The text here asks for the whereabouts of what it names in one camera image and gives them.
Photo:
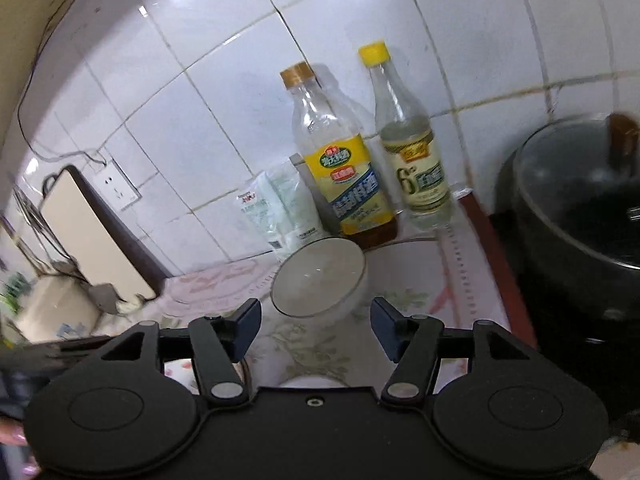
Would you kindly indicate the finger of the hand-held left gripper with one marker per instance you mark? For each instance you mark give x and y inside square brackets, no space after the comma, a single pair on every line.
[85,346]

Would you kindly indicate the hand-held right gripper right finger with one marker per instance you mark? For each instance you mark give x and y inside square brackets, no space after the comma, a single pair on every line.
[384,325]

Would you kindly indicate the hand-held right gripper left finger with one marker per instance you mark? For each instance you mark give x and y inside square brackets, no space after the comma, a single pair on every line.
[247,322]

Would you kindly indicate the white ribbed bowl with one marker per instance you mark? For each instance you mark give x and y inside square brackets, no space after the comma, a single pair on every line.
[320,280]
[315,382]

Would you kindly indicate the white rabbit carrot plate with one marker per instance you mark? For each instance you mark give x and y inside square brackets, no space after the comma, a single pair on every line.
[177,372]

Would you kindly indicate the person's left hand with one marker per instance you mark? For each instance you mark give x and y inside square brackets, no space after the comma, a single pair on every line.
[10,432]

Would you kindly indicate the cream rice cooker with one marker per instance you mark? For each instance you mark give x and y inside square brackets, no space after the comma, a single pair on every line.
[57,310]

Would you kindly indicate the floral tablecloth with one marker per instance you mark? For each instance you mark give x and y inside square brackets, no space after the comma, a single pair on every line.
[425,300]

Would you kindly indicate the cream cutting board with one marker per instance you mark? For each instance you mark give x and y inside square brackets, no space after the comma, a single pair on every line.
[95,230]

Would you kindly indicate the white salt bag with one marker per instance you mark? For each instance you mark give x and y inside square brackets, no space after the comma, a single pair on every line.
[282,210]

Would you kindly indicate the brown cap cooking wine bottle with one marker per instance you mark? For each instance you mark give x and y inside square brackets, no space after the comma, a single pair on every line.
[345,180]

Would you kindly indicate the yellow cap vinegar bottle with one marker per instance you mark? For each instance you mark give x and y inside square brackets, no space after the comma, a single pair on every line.
[415,170]

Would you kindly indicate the black cooking pot with lid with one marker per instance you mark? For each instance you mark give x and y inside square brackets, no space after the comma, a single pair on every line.
[570,195]

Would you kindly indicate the white wall socket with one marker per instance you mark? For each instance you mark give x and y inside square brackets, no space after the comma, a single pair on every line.
[117,185]

